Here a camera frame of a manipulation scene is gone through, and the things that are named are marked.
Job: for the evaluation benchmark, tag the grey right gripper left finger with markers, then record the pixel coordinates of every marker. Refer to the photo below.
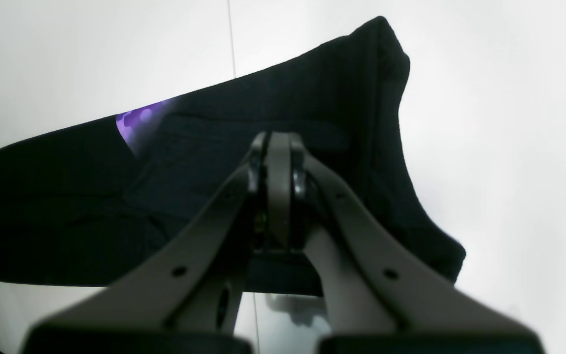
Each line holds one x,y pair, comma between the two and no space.
183,300

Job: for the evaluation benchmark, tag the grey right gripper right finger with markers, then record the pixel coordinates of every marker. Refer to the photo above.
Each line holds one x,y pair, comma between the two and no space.
380,299

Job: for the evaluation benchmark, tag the black T-shirt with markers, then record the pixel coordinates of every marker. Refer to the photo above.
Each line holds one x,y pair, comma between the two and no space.
84,205

